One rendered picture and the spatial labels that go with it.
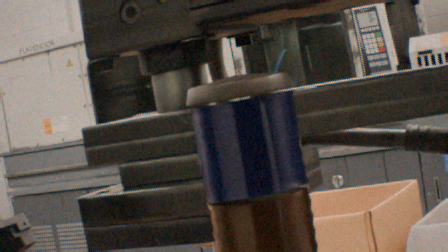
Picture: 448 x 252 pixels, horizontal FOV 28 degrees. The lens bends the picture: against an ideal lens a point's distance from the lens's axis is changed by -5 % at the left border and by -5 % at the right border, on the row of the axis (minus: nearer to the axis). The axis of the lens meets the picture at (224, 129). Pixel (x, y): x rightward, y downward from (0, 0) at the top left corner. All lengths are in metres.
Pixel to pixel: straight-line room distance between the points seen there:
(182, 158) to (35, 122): 5.95
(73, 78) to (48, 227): 1.08
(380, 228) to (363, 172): 2.42
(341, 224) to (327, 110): 2.38
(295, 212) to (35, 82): 6.17
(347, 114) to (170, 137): 0.12
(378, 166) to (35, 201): 2.52
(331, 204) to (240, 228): 3.19
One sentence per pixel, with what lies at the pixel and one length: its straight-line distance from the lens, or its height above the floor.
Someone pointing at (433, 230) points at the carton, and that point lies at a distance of 2.90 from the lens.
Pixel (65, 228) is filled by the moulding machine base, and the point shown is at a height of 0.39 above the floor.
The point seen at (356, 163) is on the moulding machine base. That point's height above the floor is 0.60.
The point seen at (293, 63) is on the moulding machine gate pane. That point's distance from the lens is 5.44.
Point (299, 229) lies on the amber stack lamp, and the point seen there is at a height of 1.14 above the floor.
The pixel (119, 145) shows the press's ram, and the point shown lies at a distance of 0.62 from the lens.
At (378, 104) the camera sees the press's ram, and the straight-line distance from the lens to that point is 0.55.
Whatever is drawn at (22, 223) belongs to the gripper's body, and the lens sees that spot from 0.77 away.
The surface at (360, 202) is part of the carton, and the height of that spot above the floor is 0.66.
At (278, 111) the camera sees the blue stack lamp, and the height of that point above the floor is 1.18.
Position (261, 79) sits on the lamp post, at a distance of 0.33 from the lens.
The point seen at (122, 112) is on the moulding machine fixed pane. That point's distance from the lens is 6.08.
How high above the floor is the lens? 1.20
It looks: 3 degrees down
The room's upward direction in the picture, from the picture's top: 10 degrees counter-clockwise
